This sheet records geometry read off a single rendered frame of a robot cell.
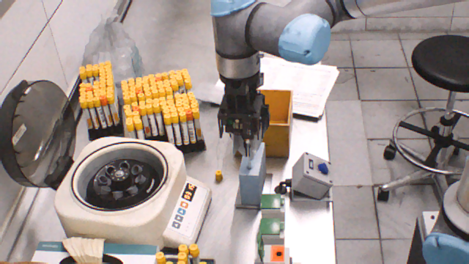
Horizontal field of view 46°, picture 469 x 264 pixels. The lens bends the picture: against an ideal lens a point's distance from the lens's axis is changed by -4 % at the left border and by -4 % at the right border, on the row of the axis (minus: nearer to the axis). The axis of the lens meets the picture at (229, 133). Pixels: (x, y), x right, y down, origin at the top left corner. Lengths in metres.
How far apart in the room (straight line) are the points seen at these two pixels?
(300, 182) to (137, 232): 0.35
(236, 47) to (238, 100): 0.11
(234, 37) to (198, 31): 0.93
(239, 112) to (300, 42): 0.21
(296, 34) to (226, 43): 0.13
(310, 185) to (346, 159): 1.43
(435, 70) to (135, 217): 1.29
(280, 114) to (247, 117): 0.43
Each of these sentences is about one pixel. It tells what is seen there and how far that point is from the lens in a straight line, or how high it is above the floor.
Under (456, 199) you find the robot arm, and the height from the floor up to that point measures 1.16.
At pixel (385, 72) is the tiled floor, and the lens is 3.17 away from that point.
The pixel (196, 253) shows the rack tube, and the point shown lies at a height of 0.98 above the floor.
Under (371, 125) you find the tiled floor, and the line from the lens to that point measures 2.79.
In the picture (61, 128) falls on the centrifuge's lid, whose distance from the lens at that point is 1.26.
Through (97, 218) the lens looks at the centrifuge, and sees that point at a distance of 1.09.
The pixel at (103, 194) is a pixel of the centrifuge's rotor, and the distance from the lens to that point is 1.14.
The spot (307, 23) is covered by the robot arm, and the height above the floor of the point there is 1.36.
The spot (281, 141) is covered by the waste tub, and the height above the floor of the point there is 0.93.
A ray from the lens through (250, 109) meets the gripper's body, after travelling 0.98.
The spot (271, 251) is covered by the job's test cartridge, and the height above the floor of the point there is 0.95.
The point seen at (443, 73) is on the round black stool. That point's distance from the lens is 2.03.
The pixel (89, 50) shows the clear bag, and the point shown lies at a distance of 1.56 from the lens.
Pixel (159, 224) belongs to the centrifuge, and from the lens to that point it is 1.09.
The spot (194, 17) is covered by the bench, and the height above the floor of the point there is 0.87.
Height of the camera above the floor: 1.76
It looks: 40 degrees down
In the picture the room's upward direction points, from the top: 6 degrees counter-clockwise
